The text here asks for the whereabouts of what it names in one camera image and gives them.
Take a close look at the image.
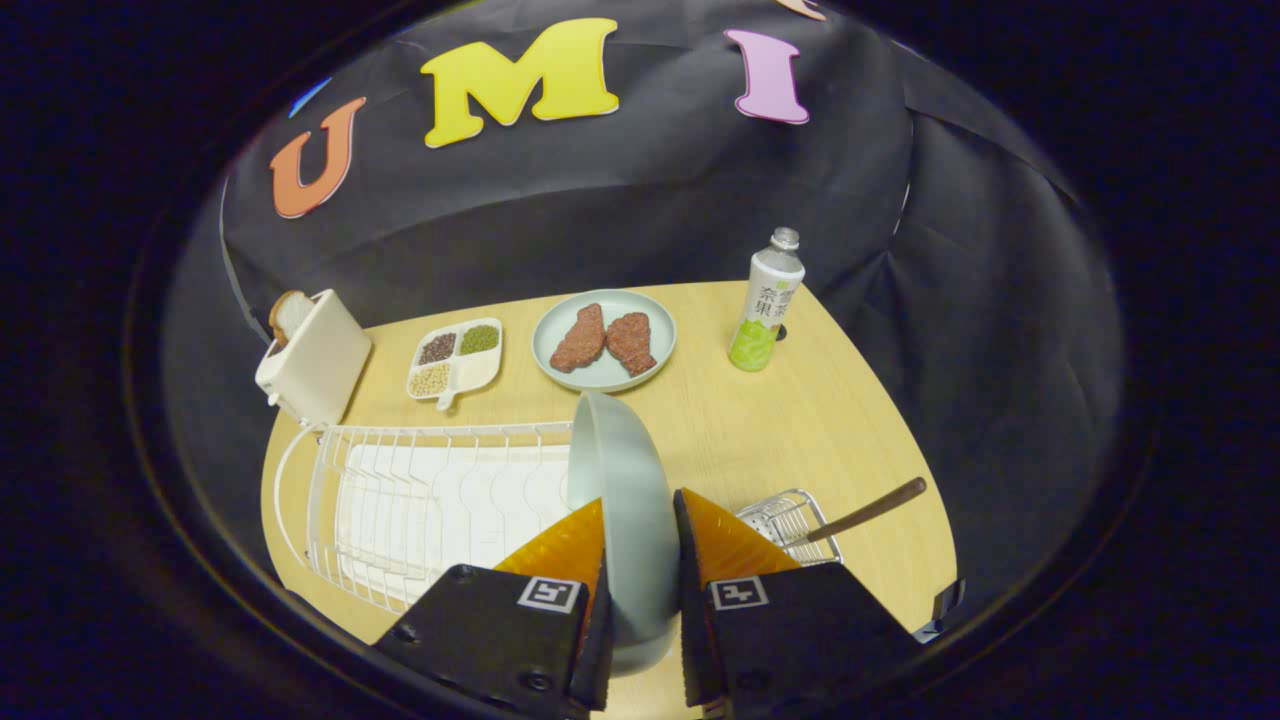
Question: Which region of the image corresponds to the spoon with brown handle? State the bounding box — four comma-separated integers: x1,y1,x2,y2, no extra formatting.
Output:
790,477,929,549

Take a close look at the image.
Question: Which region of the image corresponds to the brown meat patty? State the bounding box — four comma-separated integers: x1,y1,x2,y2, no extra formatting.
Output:
549,303,608,374
606,312,656,377

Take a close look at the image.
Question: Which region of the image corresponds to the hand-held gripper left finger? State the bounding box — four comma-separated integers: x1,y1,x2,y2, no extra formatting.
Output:
372,497,616,719

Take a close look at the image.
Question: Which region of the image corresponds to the small pale green dish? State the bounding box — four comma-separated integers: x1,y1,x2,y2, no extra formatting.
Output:
531,289,678,393

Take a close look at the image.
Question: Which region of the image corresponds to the white toaster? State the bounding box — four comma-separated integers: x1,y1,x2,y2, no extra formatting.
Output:
255,289,373,429

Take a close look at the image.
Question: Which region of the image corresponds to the pale green plate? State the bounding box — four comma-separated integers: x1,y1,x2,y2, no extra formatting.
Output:
566,391,683,677

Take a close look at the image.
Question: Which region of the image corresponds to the white wire dish rack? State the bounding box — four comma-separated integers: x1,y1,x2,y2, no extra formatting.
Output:
300,420,606,616

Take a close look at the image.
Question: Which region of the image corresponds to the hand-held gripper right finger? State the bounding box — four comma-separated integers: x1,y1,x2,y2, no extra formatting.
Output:
672,487,926,720

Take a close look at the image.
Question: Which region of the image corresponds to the silver wire basket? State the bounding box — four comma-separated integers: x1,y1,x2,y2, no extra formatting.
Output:
735,488,844,568

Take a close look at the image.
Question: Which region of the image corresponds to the brown bread slice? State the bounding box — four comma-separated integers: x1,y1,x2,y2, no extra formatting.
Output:
268,290,316,348

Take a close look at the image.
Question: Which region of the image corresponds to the white divided bean tray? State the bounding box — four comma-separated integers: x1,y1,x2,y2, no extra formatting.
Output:
405,317,504,412

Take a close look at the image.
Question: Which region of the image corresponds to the green tea bottle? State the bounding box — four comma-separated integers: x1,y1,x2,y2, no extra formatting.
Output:
727,227,807,373

